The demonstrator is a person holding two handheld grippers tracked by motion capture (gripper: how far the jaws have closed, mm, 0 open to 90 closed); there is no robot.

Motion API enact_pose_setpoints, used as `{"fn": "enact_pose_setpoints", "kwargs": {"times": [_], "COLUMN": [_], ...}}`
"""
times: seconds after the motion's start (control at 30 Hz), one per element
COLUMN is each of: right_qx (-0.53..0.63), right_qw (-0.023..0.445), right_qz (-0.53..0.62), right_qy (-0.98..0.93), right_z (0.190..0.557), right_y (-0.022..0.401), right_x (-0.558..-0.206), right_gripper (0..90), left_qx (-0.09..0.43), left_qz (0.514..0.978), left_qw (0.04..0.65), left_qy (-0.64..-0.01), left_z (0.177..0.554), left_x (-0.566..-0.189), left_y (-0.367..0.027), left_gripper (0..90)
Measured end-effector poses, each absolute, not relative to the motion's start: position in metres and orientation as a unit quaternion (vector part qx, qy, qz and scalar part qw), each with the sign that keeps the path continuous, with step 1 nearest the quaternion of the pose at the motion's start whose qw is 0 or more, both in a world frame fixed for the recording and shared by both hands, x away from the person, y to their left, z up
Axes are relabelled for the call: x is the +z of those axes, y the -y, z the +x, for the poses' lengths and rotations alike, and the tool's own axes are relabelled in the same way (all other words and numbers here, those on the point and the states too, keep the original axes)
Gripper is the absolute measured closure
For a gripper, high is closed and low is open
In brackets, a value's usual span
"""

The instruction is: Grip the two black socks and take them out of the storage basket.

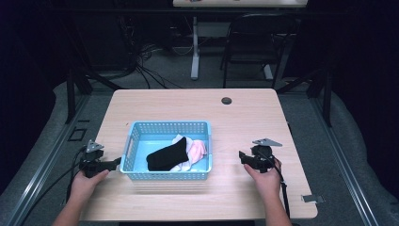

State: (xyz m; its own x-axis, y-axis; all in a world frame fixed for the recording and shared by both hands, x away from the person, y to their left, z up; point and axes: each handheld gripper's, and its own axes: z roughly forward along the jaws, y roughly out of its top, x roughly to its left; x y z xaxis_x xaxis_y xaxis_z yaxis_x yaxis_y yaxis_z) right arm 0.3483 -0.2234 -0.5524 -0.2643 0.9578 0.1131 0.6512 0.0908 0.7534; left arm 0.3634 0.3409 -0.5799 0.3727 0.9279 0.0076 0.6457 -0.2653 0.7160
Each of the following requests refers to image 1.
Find pink sock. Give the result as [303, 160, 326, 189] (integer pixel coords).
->
[188, 139, 208, 166]

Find white desk leg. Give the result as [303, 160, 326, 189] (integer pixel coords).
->
[190, 16, 201, 81]

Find white sock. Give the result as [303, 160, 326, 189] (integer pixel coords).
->
[168, 134, 196, 172]

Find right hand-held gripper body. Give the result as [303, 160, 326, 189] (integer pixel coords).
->
[247, 137, 283, 174]

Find black metal stand frame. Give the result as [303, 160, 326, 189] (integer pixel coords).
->
[59, 18, 125, 125]
[276, 62, 334, 128]

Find person's right hand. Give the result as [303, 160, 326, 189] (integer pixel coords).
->
[244, 157, 282, 202]

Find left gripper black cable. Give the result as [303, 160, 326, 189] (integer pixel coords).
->
[19, 145, 90, 224]

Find grey metal floor rail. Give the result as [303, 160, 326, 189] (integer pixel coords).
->
[309, 93, 382, 226]
[4, 93, 92, 226]

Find black sock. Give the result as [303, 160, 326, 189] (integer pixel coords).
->
[145, 137, 190, 172]

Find blue plastic basket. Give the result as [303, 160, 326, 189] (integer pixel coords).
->
[120, 121, 214, 182]

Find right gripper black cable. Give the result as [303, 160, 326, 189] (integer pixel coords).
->
[263, 150, 291, 219]

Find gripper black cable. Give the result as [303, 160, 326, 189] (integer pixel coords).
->
[263, 150, 291, 219]
[19, 145, 90, 224]

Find black folding chair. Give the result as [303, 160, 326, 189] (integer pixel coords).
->
[219, 12, 302, 89]

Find person's left hand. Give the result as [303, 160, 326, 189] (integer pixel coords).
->
[69, 169, 110, 203]

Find light wooden background desk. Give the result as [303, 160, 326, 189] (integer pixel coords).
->
[172, 0, 309, 8]

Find bundle of floor cables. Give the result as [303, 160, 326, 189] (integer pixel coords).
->
[116, 15, 186, 90]

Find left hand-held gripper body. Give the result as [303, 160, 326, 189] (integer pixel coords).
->
[78, 139, 110, 179]

